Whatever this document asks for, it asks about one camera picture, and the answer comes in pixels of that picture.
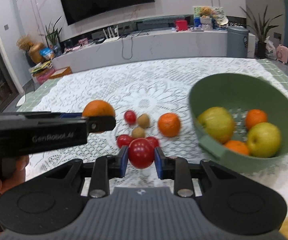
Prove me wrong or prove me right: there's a teddy bear toy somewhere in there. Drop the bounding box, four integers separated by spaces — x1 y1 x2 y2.
199 7 212 18

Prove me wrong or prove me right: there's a red tomato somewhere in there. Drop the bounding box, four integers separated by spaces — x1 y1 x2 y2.
128 138 154 169
116 134 134 148
124 110 137 125

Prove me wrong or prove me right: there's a person's left hand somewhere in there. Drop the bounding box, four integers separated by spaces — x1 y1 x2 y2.
0 154 31 240

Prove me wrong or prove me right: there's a pink small heater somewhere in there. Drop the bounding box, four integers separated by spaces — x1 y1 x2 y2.
276 44 288 64

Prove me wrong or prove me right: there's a white marble tv console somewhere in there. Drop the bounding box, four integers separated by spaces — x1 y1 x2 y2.
51 15 257 74

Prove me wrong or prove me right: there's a white wifi router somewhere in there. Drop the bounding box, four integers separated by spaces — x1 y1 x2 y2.
103 26 120 42

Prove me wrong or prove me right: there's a green grid table mat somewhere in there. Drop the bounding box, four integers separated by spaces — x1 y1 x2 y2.
19 57 288 113

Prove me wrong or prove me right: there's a potted plant left of console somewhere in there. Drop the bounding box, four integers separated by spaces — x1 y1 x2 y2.
41 16 62 57

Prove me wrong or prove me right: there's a yellow-green pear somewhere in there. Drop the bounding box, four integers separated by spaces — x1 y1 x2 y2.
197 107 235 144

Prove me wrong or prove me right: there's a green colander bowl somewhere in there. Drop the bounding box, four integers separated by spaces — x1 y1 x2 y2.
188 73 288 173

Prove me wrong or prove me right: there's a large orange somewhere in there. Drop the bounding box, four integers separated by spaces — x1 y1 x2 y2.
82 100 115 118

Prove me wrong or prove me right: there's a red box on console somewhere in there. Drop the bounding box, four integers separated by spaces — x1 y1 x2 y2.
175 20 188 32

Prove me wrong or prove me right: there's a black hanging cable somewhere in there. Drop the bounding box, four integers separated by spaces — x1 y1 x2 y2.
121 33 134 61

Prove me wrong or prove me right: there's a brown kiwi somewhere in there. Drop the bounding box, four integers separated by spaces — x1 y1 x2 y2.
131 127 146 139
136 113 151 129

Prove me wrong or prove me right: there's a white lace tablecloth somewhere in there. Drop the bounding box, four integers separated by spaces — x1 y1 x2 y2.
23 57 288 215

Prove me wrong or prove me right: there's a potted plant by bin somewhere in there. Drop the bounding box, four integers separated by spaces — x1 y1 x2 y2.
240 6 282 59

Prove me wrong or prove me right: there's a small tangerine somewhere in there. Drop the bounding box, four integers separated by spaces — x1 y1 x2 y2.
158 113 181 138

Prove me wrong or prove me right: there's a white plastic bag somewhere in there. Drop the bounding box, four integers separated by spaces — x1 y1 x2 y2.
265 36 277 60

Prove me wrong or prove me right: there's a yellow apple in bowl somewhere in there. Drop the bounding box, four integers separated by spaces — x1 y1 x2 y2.
246 122 281 158

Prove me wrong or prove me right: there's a golden vase with dried grass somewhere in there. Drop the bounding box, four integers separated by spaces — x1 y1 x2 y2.
16 35 46 67

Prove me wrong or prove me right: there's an orange cardboard box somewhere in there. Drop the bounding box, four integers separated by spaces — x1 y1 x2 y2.
49 67 72 79

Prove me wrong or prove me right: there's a grey pedal trash bin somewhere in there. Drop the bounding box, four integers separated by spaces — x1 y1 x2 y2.
227 26 249 58

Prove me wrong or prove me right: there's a tangerine in bowl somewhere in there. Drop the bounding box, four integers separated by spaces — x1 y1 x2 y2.
245 109 267 130
223 140 250 155

